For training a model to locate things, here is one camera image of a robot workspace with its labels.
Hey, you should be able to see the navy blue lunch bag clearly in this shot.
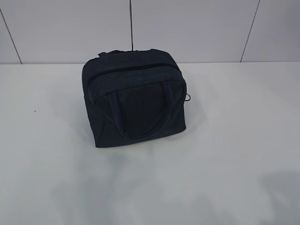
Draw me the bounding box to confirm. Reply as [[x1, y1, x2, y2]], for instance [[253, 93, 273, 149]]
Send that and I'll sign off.
[[82, 49, 190, 148]]

